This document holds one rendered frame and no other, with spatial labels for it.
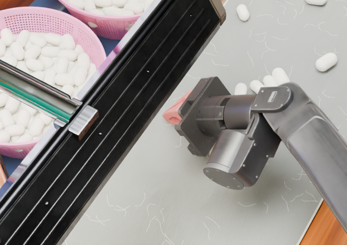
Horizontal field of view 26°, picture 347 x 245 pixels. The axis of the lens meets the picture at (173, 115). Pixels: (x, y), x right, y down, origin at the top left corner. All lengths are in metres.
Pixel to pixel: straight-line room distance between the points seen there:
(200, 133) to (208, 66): 0.19
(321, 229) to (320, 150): 0.22
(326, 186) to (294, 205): 0.26
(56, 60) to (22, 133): 0.15
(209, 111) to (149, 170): 0.14
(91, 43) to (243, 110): 0.34
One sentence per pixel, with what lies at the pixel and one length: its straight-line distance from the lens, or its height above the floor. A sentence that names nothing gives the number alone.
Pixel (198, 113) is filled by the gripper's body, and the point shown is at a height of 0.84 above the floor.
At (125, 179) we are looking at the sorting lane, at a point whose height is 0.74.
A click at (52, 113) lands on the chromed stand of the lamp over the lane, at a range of 0.71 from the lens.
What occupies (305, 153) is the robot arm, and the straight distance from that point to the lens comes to 0.87.
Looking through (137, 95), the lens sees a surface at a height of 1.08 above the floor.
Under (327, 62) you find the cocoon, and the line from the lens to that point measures 1.21.
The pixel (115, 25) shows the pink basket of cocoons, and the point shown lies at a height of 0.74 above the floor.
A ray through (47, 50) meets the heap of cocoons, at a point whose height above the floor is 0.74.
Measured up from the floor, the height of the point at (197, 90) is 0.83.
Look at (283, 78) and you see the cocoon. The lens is 1.18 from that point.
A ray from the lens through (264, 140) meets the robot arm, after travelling 0.96.
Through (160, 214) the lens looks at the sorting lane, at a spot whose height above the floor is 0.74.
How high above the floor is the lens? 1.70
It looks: 57 degrees down
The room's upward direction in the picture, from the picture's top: straight up
